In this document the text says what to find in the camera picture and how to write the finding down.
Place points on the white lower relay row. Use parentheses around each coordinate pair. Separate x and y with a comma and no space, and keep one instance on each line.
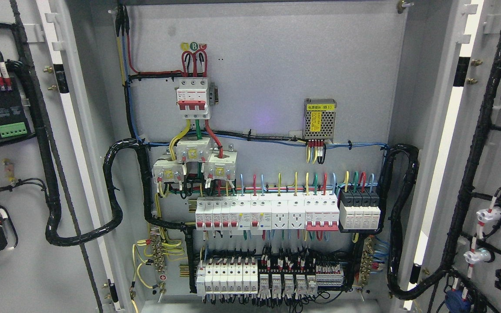
(268,278)

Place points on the white socket breaker row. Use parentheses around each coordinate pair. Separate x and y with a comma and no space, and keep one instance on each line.
(288,211)

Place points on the red white main breaker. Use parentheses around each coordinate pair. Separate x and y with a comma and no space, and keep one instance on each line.
(195,96)

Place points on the black surge protector module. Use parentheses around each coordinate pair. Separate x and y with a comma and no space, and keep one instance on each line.
(359,212)

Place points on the grey cabinet door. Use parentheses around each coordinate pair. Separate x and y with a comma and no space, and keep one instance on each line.
(35,276)
(445,214)

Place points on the metal mesh power supply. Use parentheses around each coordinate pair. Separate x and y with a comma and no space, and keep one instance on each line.
(319,118)

